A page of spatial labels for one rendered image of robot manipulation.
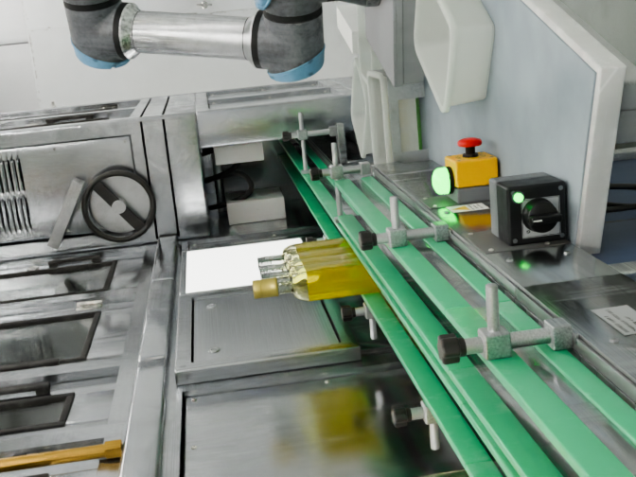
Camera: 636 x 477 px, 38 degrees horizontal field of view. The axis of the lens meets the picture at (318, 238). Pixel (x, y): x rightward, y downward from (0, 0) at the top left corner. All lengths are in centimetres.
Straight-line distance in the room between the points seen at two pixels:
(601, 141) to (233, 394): 81
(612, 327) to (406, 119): 111
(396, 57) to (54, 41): 394
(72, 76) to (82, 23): 356
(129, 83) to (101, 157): 274
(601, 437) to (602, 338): 17
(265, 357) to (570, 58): 80
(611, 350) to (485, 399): 18
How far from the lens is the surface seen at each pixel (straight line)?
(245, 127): 276
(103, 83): 553
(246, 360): 170
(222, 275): 227
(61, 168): 282
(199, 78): 550
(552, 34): 128
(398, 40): 175
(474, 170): 151
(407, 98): 198
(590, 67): 117
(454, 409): 123
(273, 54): 185
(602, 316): 99
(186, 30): 192
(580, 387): 87
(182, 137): 276
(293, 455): 143
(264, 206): 292
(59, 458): 149
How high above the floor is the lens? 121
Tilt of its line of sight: 6 degrees down
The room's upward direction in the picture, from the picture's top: 97 degrees counter-clockwise
